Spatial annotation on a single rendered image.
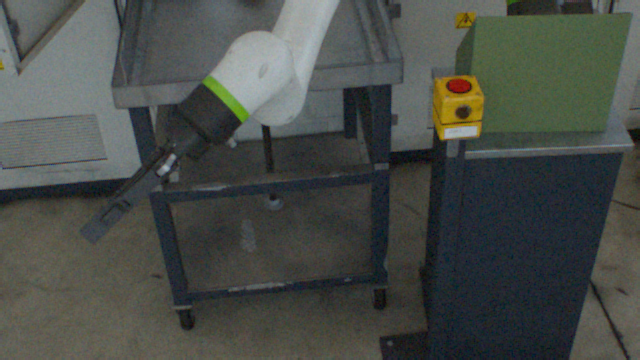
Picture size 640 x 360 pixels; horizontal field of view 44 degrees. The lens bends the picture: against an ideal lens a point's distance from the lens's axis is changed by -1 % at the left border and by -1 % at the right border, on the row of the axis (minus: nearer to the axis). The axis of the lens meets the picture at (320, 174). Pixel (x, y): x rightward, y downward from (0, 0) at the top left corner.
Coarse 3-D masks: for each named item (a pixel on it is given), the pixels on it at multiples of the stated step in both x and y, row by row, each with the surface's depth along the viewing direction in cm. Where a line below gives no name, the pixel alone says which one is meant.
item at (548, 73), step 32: (480, 32) 150; (512, 32) 150; (544, 32) 150; (576, 32) 149; (608, 32) 149; (480, 64) 154; (512, 64) 154; (544, 64) 154; (576, 64) 154; (608, 64) 154; (512, 96) 159; (544, 96) 159; (576, 96) 159; (608, 96) 159; (480, 128) 164; (512, 128) 164; (544, 128) 164; (576, 128) 164
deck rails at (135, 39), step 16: (144, 0) 195; (368, 0) 190; (128, 16) 176; (144, 16) 188; (368, 16) 184; (128, 32) 174; (144, 32) 183; (368, 32) 179; (384, 32) 170; (128, 48) 172; (144, 48) 177; (384, 48) 172; (128, 64) 170; (144, 64) 172; (128, 80) 167
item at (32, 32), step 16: (0, 0) 165; (16, 0) 173; (32, 0) 179; (48, 0) 186; (64, 0) 193; (80, 0) 195; (0, 16) 164; (16, 16) 174; (32, 16) 180; (48, 16) 187; (64, 16) 189; (0, 32) 166; (16, 32) 171; (32, 32) 181; (48, 32) 183; (0, 48) 168; (16, 48) 173; (32, 48) 180; (16, 64) 171
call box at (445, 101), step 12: (444, 84) 153; (444, 96) 150; (456, 96) 150; (468, 96) 149; (480, 96) 149; (444, 108) 150; (480, 108) 151; (444, 120) 152; (456, 120) 152; (468, 120) 152; (480, 120) 153; (444, 132) 154; (456, 132) 154; (468, 132) 154
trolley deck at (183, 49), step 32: (128, 0) 196; (160, 0) 195; (192, 0) 194; (224, 0) 194; (256, 0) 193; (352, 0) 191; (160, 32) 183; (192, 32) 182; (224, 32) 182; (352, 32) 180; (160, 64) 172; (192, 64) 172; (320, 64) 170; (352, 64) 169; (384, 64) 170; (128, 96) 168; (160, 96) 169
